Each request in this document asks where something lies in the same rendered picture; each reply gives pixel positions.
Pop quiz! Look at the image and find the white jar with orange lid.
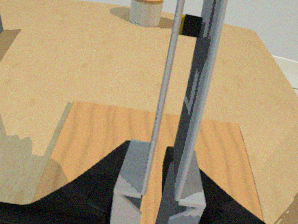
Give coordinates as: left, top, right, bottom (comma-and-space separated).
129, 0, 164, 27

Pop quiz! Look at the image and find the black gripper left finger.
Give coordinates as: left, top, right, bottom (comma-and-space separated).
0, 140, 130, 224

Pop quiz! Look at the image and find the light wooden board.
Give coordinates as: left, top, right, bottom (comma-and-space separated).
31, 101, 263, 224

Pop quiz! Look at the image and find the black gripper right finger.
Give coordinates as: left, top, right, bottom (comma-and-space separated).
162, 147, 265, 224

